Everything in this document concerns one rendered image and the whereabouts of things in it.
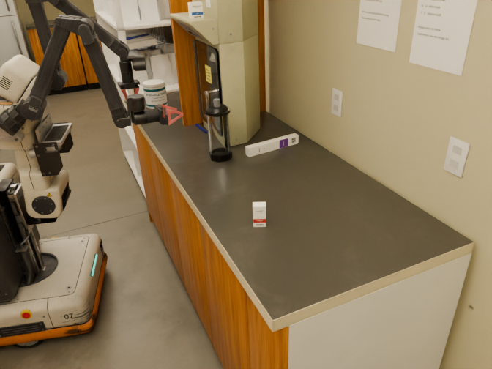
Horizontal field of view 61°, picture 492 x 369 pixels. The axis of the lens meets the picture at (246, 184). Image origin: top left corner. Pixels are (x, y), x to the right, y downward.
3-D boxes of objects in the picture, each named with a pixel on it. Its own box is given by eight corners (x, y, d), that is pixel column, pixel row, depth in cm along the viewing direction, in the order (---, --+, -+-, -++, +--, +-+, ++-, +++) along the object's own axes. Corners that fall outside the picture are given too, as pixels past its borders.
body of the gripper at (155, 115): (158, 105, 185) (141, 107, 182) (163, 109, 177) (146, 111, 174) (159, 119, 188) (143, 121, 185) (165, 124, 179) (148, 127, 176)
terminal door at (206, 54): (202, 117, 220) (195, 38, 200) (223, 137, 195) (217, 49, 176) (200, 118, 219) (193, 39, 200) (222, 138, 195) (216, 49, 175)
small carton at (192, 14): (200, 16, 178) (199, 1, 175) (203, 17, 174) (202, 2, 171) (189, 17, 177) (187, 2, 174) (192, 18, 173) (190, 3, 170)
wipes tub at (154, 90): (165, 101, 264) (161, 77, 256) (170, 107, 253) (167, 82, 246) (144, 104, 259) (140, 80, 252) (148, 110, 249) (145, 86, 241)
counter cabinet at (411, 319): (231, 199, 338) (225, 90, 294) (422, 425, 173) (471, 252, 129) (149, 221, 314) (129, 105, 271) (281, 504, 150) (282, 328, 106)
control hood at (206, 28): (195, 34, 200) (192, 11, 195) (219, 44, 174) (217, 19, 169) (171, 36, 196) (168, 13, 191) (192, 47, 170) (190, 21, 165)
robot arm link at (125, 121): (118, 118, 182) (117, 127, 174) (114, 93, 175) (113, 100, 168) (146, 116, 184) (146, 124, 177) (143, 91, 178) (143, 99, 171)
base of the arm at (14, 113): (3, 111, 171) (-7, 121, 161) (16, 98, 169) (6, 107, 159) (21, 126, 175) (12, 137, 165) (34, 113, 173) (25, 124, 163)
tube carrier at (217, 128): (229, 148, 193) (226, 104, 182) (235, 158, 184) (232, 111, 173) (206, 151, 190) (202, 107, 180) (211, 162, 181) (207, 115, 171)
